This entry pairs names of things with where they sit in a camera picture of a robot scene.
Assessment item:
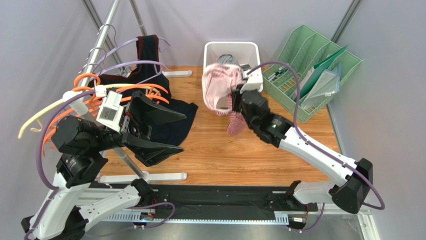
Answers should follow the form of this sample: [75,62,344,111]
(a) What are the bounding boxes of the orange plastic hanger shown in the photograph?
[41,94,170,157]

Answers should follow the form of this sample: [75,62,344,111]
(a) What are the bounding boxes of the grey garment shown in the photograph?
[216,54,240,66]

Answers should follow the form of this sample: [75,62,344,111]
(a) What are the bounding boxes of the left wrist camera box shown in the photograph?
[96,91,125,132]

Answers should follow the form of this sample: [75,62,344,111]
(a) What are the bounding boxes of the green folder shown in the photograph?
[292,46,347,103]

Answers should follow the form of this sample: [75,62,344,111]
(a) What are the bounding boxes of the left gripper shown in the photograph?
[91,90,187,165]

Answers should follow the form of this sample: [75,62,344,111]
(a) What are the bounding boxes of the metal clothes rack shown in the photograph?
[82,0,187,184]

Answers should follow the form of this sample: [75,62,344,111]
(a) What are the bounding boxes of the white plastic basket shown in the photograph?
[203,41,260,90]

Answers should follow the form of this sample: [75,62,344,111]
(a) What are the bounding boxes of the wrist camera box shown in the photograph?
[240,68,263,94]
[96,91,125,132]

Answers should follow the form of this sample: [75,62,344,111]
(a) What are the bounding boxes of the red white striped top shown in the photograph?
[201,63,247,136]

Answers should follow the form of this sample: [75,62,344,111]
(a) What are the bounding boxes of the pens in organizer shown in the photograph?
[267,66,288,82]

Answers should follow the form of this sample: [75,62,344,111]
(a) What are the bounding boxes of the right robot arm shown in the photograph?
[231,90,373,214]

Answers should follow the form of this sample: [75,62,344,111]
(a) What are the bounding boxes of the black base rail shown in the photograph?
[119,184,319,222]

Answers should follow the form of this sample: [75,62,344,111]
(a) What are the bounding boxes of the dark navy garment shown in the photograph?
[89,34,199,147]

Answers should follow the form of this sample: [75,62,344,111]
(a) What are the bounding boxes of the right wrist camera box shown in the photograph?
[240,68,263,94]

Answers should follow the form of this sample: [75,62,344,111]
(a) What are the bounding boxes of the clear document pouch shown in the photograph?
[301,62,343,110]

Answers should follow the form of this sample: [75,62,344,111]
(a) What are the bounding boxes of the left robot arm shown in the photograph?
[21,91,185,240]

